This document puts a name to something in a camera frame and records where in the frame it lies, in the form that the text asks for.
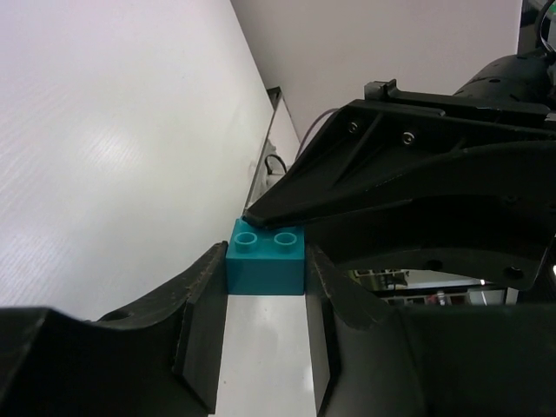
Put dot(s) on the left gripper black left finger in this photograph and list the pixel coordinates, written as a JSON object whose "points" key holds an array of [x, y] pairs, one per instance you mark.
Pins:
{"points": [[157, 356]]}

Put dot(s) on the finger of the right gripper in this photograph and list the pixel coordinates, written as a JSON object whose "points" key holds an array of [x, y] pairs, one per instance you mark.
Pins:
{"points": [[372, 154]]}

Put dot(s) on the teal lego piece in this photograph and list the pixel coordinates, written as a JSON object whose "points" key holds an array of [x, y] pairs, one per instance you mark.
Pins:
{"points": [[265, 262]]}

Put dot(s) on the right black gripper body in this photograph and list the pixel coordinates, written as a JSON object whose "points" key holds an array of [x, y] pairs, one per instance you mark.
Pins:
{"points": [[499, 238]]}

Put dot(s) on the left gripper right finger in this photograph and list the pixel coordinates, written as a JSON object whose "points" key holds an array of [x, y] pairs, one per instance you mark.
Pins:
{"points": [[372, 359]]}

